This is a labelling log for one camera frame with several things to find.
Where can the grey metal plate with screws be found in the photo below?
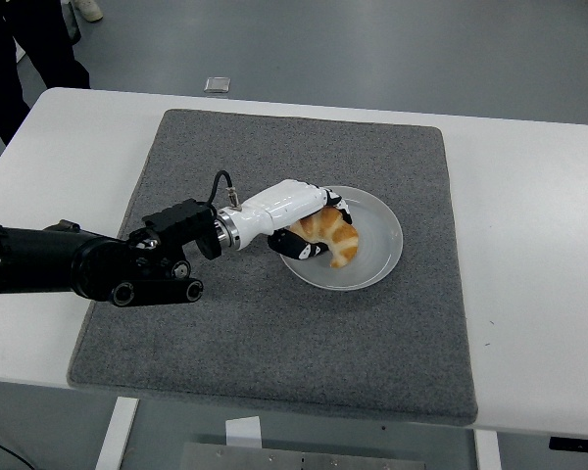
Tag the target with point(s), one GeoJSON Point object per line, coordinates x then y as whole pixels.
{"type": "Point", "coordinates": [299, 457]}

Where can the small metal floor plate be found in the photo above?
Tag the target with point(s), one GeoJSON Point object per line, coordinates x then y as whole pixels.
{"type": "Point", "coordinates": [218, 85]}

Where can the grey square felt mat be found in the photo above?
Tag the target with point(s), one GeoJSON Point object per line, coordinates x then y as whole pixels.
{"type": "Point", "coordinates": [255, 343]}

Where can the black table control panel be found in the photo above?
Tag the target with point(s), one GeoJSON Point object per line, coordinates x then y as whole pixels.
{"type": "Point", "coordinates": [578, 443]}

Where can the white straight table leg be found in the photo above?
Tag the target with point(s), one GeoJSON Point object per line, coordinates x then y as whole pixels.
{"type": "Point", "coordinates": [487, 450]}

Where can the white slanted table leg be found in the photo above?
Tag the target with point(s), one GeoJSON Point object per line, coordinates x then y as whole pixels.
{"type": "Point", "coordinates": [117, 431]}

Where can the grey round plate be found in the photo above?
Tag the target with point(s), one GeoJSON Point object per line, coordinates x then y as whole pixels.
{"type": "Point", "coordinates": [375, 254]}

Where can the orange croissant bread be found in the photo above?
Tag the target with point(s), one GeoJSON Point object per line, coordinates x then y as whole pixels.
{"type": "Point", "coordinates": [343, 240]}

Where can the person's white shoe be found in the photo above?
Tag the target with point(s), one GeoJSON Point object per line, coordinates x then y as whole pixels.
{"type": "Point", "coordinates": [89, 9]}

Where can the person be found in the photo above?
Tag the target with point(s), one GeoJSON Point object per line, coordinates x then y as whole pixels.
{"type": "Point", "coordinates": [0, 59]}

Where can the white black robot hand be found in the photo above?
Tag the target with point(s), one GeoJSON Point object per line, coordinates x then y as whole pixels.
{"type": "Point", "coordinates": [279, 205]}

